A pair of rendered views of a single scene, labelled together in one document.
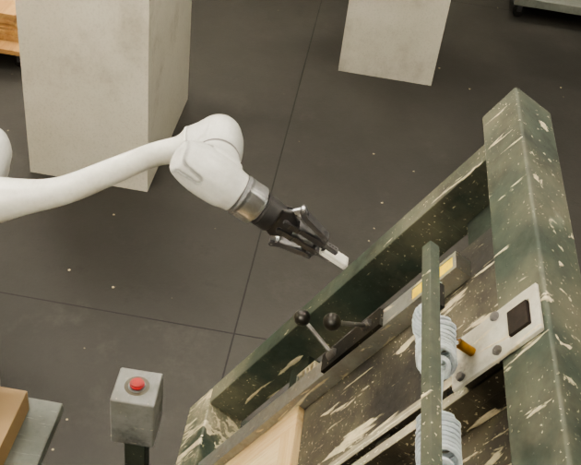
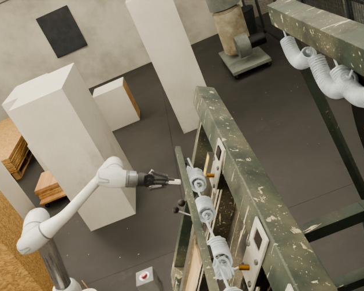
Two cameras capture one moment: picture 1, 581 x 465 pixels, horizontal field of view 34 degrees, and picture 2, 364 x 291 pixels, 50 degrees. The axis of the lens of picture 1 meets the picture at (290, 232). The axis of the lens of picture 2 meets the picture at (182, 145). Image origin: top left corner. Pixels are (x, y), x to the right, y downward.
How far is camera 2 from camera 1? 43 cm
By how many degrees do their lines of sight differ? 12
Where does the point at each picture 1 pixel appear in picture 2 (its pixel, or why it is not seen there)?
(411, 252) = (202, 164)
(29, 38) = (63, 183)
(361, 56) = (188, 124)
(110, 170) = (80, 197)
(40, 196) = (58, 219)
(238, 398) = (182, 258)
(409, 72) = not seen: hidden behind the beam
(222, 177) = (115, 175)
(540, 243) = (216, 125)
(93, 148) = (107, 209)
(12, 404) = not seen: outside the picture
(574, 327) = (238, 144)
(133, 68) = not seen: hidden behind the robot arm
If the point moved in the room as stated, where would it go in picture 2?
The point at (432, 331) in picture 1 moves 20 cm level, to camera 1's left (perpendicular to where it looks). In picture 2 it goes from (182, 172) to (130, 194)
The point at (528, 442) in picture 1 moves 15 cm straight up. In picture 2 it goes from (234, 188) to (220, 152)
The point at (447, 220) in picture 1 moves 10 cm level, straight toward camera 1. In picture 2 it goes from (205, 145) to (206, 155)
